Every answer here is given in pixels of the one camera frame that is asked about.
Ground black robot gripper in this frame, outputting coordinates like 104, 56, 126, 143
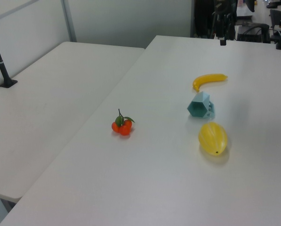
212, 2, 237, 46

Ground light blue hexagonal mug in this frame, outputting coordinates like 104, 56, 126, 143
186, 91, 216, 119

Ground black equipment box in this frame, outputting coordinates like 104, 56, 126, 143
236, 23, 271, 44

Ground yellow toy banana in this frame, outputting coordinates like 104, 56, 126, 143
192, 73, 228, 93

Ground yellow striped toy melon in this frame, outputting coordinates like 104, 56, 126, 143
198, 121, 228, 157

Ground orange toy tangerines with leaves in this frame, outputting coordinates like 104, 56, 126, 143
111, 108, 136, 137

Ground grey partition post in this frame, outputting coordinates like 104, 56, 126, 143
61, 0, 78, 43

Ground black camera pole with clamp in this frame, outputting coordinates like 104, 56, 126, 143
0, 23, 18, 89

